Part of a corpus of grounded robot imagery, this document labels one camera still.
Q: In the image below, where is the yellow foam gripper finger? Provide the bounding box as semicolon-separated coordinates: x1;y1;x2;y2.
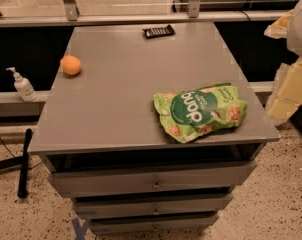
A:
266;57;302;122
264;10;293;39

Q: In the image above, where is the orange fruit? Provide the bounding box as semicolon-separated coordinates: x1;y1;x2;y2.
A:
60;55;81;76

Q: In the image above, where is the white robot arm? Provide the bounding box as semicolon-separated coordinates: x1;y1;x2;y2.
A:
264;0;302;125

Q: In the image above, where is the green snack bag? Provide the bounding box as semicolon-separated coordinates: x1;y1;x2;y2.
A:
153;82;248;143

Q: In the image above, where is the black ridged remote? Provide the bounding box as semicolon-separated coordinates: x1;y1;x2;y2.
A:
143;25;175;39

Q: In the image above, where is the grey drawer cabinet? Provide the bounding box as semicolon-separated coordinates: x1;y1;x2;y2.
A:
29;23;279;234

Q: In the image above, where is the blue tape cross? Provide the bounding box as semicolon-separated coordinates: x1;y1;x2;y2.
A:
71;218;88;240

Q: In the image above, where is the white pump bottle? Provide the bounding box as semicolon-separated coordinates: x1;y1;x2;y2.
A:
7;67;37;102

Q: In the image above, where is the black stand leg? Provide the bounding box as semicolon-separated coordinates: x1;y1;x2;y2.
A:
0;129;32;198

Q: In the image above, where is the metal window rail frame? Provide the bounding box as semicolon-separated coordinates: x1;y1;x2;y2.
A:
0;0;299;27

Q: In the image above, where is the black floor cable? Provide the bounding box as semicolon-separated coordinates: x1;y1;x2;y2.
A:
0;129;17;159

